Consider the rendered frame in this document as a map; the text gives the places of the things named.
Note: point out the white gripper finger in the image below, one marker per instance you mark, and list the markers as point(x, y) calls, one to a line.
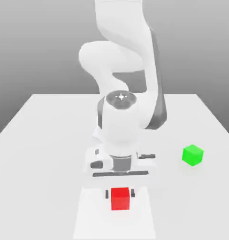
point(107, 194)
point(132, 193)

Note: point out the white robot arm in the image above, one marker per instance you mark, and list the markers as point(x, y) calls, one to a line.
point(122, 123)

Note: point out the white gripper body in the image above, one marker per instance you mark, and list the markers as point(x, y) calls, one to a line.
point(120, 174)

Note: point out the small green cube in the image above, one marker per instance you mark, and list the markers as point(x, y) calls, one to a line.
point(192, 155)

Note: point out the small red cube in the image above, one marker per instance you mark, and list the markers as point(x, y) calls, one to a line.
point(120, 199)

